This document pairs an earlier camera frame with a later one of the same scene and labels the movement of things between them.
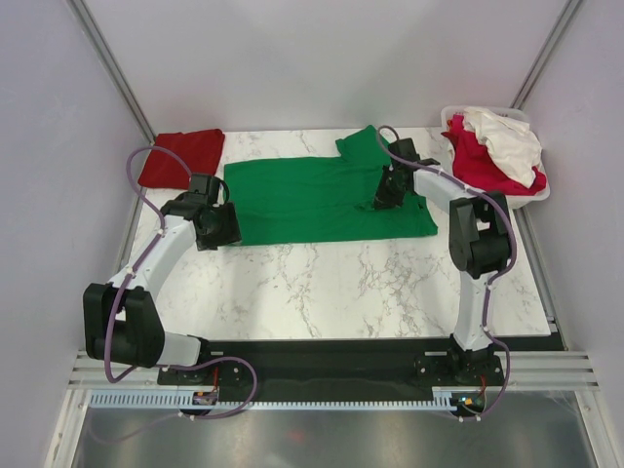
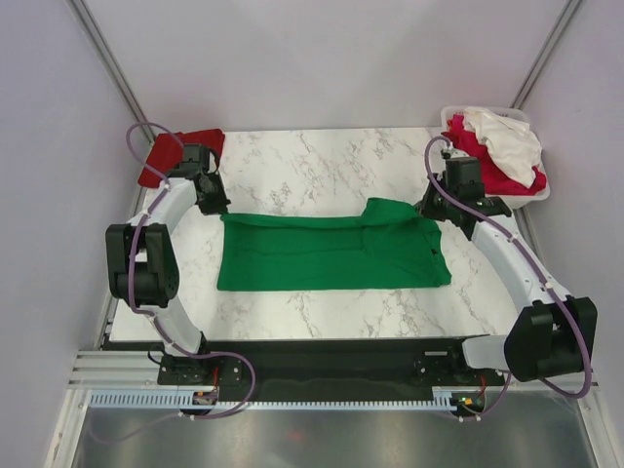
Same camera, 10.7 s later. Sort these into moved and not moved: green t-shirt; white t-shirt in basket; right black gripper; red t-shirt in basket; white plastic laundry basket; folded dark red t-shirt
Moved: green t-shirt; right black gripper
Not moved: white t-shirt in basket; folded dark red t-shirt; white plastic laundry basket; red t-shirt in basket
